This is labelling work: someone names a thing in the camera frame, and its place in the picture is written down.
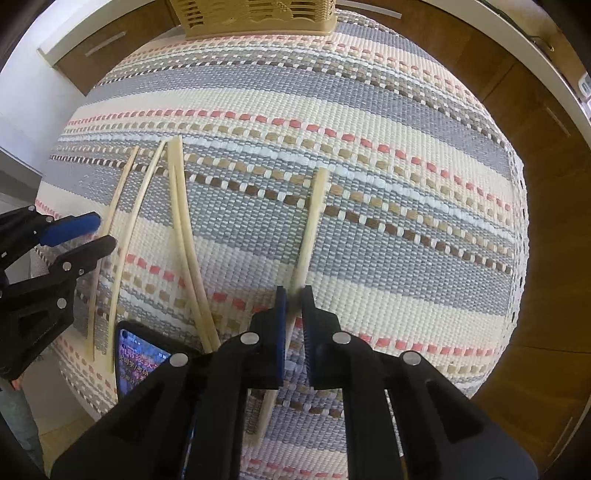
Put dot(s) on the smartphone with lit screen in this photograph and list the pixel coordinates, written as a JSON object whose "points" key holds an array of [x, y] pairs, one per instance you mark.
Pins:
{"points": [[154, 413]]}

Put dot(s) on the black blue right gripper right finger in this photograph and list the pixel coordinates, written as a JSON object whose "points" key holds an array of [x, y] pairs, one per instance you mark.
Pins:
{"points": [[404, 418]]}

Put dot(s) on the beige slatted utensil holder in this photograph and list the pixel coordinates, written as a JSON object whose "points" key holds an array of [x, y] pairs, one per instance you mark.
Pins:
{"points": [[236, 17]]}

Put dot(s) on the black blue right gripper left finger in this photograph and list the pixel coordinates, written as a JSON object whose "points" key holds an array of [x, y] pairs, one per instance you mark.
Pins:
{"points": [[219, 384]]}

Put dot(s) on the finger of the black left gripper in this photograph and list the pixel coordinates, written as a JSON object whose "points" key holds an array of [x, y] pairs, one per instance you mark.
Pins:
{"points": [[82, 259], [69, 228]]}

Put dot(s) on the striped woven table mat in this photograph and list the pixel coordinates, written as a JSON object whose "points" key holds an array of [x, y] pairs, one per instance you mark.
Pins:
{"points": [[321, 247]]}

